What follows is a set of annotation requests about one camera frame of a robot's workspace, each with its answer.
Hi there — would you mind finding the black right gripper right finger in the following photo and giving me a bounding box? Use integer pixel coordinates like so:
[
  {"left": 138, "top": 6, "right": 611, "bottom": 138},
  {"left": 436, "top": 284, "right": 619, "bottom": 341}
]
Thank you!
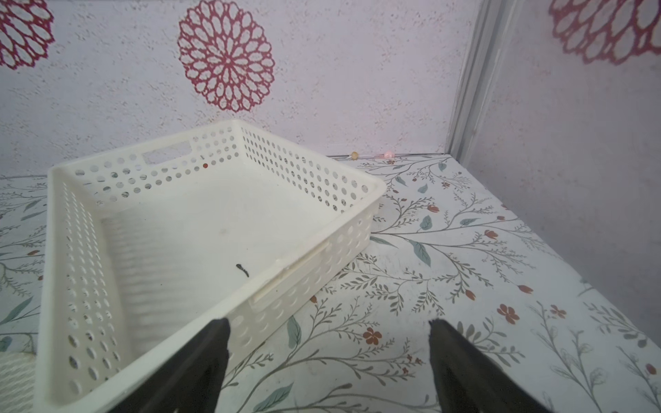
[{"left": 429, "top": 319, "right": 548, "bottom": 413}]

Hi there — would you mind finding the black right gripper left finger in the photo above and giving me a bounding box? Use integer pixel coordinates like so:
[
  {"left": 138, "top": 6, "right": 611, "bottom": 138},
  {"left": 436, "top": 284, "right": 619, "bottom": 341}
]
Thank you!
[{"left": 112, "top": 318, "right": 231, "bottom": 412}]

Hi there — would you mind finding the white mesh bag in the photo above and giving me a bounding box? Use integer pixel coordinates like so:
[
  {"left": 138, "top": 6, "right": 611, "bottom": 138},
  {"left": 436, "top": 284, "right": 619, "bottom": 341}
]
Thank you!
[{"left": 0, "top": 352, "right": 36, "bottom": 413}]

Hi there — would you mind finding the small dark debris in basket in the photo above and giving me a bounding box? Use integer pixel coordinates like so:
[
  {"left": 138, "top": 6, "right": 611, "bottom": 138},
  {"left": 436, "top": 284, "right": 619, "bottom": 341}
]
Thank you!
[{"left": 236, "top": 263, "right": 250, "bottom": 278}]

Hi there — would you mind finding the white perforated plastic basket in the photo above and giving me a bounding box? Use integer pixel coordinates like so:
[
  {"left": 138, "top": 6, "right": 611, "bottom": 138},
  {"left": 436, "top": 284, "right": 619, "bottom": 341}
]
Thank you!
[{"left": 34, "top": 120, "right": 387, "bottom": 412}]

